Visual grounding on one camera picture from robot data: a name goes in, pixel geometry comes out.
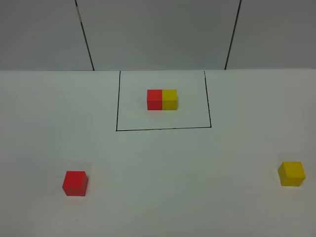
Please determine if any red template block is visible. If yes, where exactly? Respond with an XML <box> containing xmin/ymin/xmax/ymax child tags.
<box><xmin>147</xmin><ymin>89</ymin><xmax>162</xmax><ymax>110</ymax></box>

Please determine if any yellow template block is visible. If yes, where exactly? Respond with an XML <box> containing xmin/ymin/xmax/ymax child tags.
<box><xmin>162</xmin><ymin>89</ymin><xmax>178</xmax><ymax>110</ymax></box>

